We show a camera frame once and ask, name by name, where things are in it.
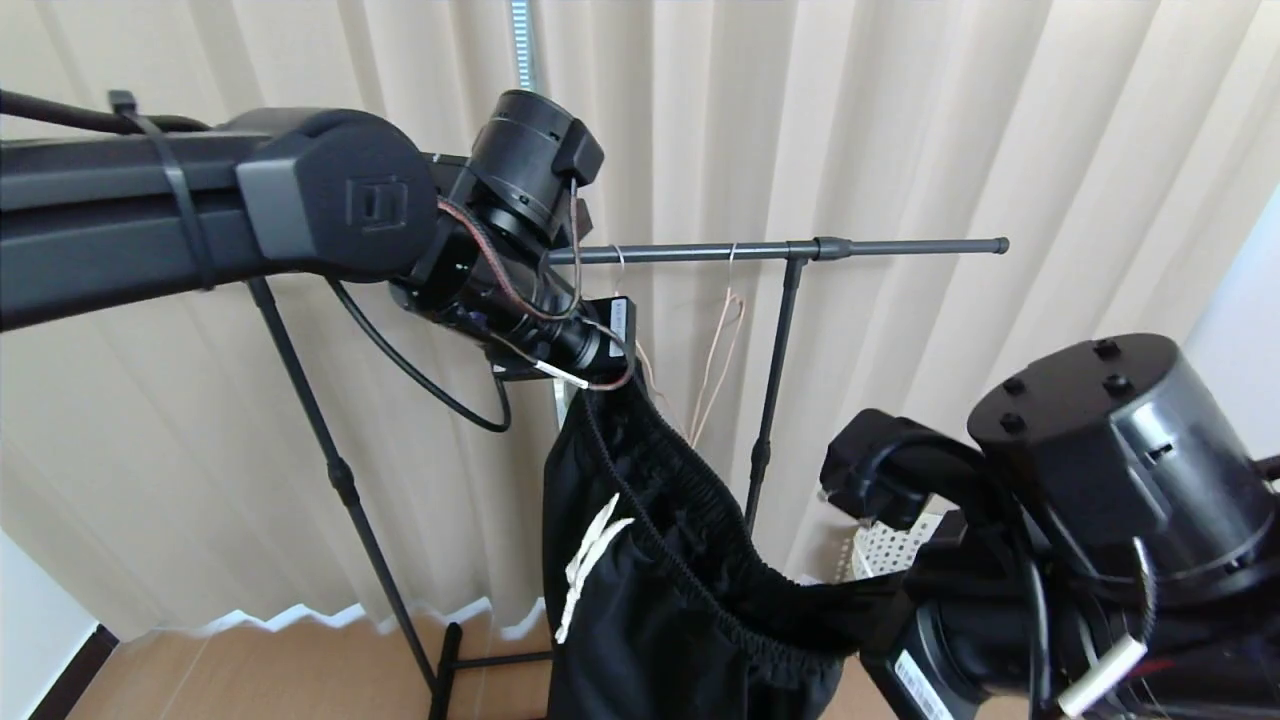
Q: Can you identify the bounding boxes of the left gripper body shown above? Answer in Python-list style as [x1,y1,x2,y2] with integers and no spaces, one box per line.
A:
[395,225,638,391]

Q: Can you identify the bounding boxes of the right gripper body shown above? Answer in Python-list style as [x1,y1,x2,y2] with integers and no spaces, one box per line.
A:
[860,558,1201,720]

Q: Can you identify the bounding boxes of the black shorts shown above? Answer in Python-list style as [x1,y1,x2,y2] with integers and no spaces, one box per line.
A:
[543,380,906,720]

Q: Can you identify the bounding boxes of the pink clothes hanger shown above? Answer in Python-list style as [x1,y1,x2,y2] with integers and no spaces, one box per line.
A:
[612,243,693,446]
[688,243,749,449]

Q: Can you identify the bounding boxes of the white laundry basket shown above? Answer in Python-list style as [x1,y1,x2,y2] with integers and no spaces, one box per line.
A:
[835,510,946,586]

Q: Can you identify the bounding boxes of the black clothes rack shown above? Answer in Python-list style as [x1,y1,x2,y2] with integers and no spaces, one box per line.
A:
[245,236,1009,720]

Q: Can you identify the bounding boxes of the beige curtain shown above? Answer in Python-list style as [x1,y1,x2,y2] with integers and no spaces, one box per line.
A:
[0,0,1280,641]

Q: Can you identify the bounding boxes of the black cable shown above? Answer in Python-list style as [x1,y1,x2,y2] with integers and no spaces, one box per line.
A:
[328,278,513,434]
[1010,540,1056,720]

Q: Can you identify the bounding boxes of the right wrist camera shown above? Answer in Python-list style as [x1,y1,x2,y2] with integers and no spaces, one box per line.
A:
[820,408,1001,531]

